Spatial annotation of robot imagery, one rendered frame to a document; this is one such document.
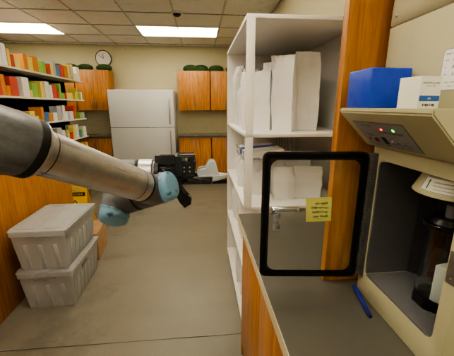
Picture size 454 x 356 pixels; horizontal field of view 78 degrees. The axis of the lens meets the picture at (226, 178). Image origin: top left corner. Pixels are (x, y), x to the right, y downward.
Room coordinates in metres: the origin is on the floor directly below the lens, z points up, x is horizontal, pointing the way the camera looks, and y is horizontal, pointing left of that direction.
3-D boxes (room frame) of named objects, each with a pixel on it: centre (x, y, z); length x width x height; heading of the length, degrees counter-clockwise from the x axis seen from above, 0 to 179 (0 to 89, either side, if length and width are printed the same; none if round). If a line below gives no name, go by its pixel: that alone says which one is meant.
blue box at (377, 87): (0.73, -0.37, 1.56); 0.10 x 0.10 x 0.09; 5
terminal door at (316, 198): (0.80, -0.26, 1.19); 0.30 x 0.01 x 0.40; 89
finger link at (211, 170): (0.80, 0.04, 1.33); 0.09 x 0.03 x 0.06; 95
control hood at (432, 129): (0.64, -0.38, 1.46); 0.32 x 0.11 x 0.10; 5
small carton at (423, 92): (0.59, -0.39, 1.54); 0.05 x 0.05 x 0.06; 13
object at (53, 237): (2.14, 1.38, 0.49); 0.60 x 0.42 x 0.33; 5
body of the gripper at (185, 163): (0.81, 0.15, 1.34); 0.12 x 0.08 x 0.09; 95
